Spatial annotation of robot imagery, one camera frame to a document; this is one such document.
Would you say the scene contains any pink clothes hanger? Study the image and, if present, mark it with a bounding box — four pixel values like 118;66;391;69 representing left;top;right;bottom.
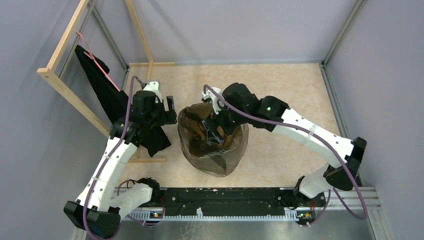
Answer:
75;31;121;92

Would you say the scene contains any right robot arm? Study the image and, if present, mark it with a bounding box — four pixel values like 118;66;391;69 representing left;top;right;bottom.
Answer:
202;82;367;208

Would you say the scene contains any aluminium frame rail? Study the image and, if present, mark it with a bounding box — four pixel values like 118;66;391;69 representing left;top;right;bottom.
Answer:
112;187;380;223

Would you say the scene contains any dark translucent trash bag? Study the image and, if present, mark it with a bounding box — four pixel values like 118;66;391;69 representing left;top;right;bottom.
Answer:
177;102;249;178

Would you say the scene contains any purple cable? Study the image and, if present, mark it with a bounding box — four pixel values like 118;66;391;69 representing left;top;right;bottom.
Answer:
203;84;369;227
82;76;147;240

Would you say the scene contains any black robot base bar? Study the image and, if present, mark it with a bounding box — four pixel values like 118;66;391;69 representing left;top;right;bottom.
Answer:
140;187;325;217

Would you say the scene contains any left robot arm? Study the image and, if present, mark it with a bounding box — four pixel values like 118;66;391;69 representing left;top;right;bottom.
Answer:
63;90;177;240

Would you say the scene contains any wooden clothes rack frame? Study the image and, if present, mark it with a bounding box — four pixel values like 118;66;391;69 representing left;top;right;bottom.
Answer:
37;0;177;164

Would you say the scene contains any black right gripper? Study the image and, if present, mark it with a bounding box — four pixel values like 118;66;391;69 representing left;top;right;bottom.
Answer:
202;97;249;145

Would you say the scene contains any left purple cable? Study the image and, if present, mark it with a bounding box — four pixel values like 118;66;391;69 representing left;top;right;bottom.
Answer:
82;76;147;240

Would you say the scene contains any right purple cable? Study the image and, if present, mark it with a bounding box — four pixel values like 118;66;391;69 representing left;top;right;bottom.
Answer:
203;84;369;227

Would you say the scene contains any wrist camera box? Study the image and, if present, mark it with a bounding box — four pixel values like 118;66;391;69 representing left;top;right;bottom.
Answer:
201;87;225;115
142;81;163;103

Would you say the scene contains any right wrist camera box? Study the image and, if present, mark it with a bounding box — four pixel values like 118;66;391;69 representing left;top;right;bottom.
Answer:
201;87;225;115

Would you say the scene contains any black hanging shirt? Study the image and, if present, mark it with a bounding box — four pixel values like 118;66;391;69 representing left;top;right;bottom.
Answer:
74;45;172;157

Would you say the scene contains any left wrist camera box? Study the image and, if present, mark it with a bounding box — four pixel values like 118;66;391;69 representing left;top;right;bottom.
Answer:
142;81;163;103

